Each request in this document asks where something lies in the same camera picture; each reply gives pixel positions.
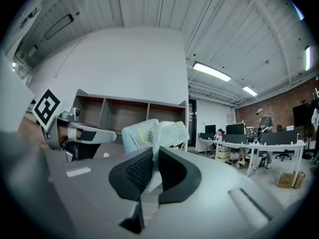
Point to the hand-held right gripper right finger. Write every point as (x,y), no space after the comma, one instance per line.
(179,175)

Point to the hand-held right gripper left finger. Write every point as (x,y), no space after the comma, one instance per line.
(129,175)

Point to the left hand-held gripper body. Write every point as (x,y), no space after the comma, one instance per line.
(46,108)

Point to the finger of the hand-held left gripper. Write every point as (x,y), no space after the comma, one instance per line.
(104,136)

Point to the wooden cubby shelf unit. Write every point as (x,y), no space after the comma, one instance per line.
(124,113)

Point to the white plastic wipes packet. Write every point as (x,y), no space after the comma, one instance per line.
(139,136)

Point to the person's left forearm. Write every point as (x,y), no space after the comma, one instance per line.
(28,133)

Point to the grey wood-grain board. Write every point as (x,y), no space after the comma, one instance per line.
(149,205)

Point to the white round sticker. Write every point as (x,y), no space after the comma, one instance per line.
(106,155)

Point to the dark table partition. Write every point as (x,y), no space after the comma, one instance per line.
(234,138)
(207,136)
(279,138)

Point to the beige storage crate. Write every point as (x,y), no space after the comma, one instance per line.
(223,154)

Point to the black glass door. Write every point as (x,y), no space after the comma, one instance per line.
(192,123)

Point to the black computer monitor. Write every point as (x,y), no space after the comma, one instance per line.
(210,129)
(235,129)

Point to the white long office table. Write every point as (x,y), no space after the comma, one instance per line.
(249,146)

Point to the unlit ceiling light fixture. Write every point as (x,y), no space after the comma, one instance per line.
(58,26)

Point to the black office chair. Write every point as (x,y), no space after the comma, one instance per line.
(283,156)

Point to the cardboard box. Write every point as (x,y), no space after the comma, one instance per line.
(299,180)
(286,180)

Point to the long ceiling light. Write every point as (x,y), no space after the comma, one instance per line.
(307,58)
(211,71)
(250,90)
(298,11)

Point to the black wall television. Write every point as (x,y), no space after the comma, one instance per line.
(302,114)

